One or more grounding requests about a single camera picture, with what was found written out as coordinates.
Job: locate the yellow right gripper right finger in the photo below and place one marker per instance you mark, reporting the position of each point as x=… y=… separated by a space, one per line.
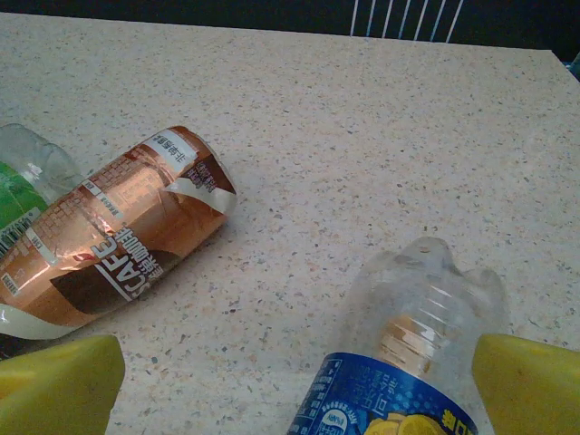
x=530 y=394

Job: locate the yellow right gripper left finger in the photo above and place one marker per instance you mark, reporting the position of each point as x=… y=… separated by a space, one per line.
x=54 y=389

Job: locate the Pepsi lemon bottle blue cap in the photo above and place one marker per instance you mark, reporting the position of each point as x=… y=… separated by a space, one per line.
x=408 y=308

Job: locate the large green label clear bottle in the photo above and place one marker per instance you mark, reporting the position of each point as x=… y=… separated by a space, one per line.
x=41 y=154

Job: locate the crushed copper coffee bottle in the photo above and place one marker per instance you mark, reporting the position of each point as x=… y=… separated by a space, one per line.
x=136 y=213

